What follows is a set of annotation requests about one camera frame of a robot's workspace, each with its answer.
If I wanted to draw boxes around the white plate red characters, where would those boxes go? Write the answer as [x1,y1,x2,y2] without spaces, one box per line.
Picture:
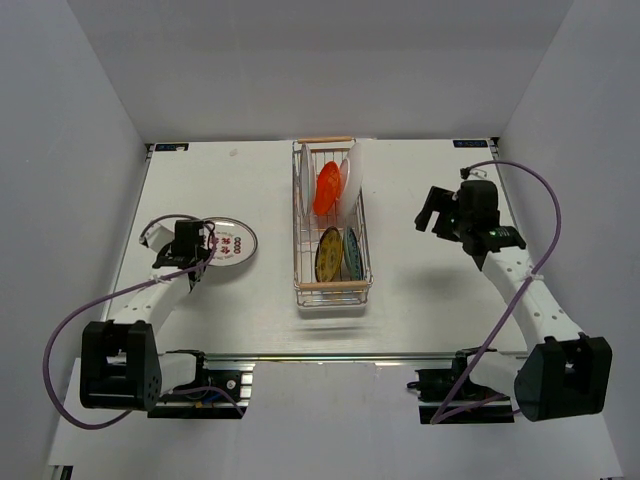
[204,216,258,284]

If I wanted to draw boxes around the teal blue patterned plate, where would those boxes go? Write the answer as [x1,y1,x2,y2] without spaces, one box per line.
[343,226,364,281]

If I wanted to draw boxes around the plain white plate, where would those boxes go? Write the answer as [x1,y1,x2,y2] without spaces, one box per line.
[337,142,364,218]

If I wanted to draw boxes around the yellow patterned plate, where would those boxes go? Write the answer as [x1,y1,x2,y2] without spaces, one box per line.
[314,226,343,283]

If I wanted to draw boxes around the orange plastic plate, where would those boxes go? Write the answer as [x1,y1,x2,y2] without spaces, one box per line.
[313,161,343,216]

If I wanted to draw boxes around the white plate green red rim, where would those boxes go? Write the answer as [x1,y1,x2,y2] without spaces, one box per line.
[299,143,316,218]

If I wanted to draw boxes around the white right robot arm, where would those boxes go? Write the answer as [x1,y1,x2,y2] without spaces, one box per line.
[415,180,613,423]

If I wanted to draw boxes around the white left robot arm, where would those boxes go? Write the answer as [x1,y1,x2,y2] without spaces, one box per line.
[79,219,216,412]

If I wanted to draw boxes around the right table corner label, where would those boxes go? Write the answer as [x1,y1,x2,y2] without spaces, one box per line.
[453,139,488,148]

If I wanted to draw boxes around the table corner label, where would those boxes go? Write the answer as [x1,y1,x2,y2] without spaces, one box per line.
[154,143,189,152]
[453,139,488,148]

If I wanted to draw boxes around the left table corner label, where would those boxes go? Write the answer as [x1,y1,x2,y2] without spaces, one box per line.
[154,143,189,152]

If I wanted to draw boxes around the white drip tray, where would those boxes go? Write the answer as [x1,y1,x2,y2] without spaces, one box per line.
[296,290,368,319]

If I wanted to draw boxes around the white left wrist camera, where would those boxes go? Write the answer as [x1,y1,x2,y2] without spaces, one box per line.
[139,223,173,253]

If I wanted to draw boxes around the metal wire dish rack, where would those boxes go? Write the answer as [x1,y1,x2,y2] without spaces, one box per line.
[291,137,374,310]

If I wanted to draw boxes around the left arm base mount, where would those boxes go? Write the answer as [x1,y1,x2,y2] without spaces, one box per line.
[147,356,255,420]

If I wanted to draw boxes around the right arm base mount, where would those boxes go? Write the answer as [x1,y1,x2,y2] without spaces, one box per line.
[406,347,515,425]

